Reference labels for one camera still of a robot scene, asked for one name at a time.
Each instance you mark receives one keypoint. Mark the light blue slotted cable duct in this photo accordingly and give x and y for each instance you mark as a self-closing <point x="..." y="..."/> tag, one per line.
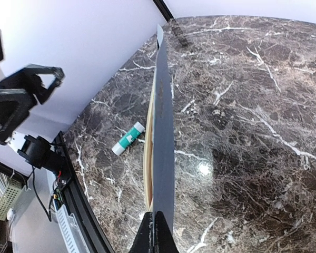
<point x="71" y="232"/>

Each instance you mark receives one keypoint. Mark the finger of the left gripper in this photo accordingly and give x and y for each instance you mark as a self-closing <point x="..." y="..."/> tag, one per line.
<point x="15" y="105"/>
<point x="28" y="78"/>

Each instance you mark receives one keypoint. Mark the left black corner post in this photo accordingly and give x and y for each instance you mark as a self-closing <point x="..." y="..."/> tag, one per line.
<point x="164" y="10"/>

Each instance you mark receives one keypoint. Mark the green perforated basket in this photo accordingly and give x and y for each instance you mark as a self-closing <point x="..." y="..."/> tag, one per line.
<point x="9" y="198"/>

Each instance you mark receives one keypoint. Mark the green white glue stick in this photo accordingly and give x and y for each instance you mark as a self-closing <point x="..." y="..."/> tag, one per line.
<point x="131" y="135"/>

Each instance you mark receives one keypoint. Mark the grey blue envelope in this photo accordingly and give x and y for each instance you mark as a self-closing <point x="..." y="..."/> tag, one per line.
<point x="163" y="136"/>

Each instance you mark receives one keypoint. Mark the white letter paper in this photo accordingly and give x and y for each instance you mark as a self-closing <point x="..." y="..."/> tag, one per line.
<point x="148" y="154"/>

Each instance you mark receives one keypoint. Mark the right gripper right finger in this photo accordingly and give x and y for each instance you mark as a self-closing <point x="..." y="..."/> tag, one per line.
<point x="163" y="239"/>

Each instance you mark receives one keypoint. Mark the black curved front rail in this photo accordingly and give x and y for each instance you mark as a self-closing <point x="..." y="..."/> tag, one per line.
<point x="77" y="204"/>

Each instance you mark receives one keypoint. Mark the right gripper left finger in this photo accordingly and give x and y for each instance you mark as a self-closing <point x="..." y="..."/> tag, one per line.
<point x="143" y="242"/>

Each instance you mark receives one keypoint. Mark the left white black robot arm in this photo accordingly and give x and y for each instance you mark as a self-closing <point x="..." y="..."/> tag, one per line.
<point x="36" y="151"/>

